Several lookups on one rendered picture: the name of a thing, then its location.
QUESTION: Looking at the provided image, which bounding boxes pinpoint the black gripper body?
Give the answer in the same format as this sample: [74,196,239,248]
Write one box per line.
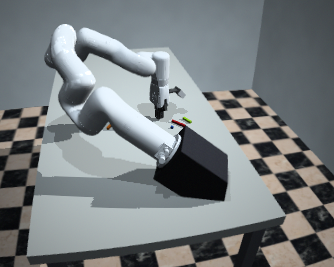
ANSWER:
[149,83,169,108]

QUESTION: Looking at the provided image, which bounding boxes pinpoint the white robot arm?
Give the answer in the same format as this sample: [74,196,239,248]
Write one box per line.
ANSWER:
[44,24,181,168]

